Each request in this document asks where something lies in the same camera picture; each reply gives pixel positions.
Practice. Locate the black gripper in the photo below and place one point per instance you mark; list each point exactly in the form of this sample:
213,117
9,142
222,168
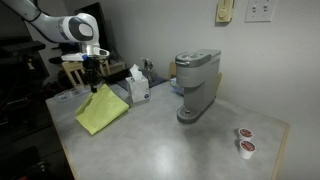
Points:
91,70

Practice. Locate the yellow microfibre towel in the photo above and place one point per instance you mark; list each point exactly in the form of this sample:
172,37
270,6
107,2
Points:
100,110

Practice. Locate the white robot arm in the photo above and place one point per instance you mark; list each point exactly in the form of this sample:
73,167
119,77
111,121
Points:
66,28

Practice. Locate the clear plastic tray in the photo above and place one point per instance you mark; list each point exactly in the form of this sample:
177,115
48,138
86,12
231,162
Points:
68,94

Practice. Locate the wooden chair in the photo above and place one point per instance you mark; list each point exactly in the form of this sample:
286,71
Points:
71,68

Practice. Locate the white tissue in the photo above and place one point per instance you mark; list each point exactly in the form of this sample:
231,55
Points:
135,72

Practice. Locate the grey tissue box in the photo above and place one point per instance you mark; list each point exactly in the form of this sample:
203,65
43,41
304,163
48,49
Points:
138,91

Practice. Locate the glass jar with utensils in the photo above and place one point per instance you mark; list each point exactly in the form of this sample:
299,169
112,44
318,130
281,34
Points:
147,70

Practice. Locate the black monitor panel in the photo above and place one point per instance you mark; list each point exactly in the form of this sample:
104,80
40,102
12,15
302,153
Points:
100,20

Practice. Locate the blue plastic package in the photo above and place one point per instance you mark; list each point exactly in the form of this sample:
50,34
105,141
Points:
175,87

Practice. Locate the grey coffee maker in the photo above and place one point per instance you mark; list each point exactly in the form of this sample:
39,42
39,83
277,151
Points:
196,80

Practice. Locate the white coffee pod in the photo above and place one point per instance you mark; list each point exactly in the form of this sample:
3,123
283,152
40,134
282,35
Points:
247,149
245,133

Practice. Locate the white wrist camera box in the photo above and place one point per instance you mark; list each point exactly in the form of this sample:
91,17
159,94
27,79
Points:
71,56

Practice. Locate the yellow wall thermostat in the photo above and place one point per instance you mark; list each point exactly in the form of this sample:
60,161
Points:
224,11

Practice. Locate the white switch plate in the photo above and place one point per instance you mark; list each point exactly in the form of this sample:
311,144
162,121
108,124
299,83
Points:
260,10

